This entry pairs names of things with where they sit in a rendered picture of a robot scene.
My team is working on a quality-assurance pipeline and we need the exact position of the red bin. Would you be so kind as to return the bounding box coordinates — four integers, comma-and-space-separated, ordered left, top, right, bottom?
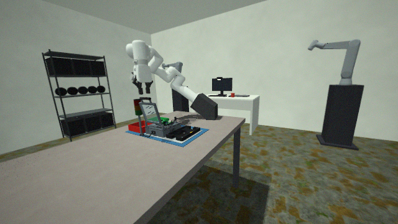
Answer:
128, 121, 153, 133

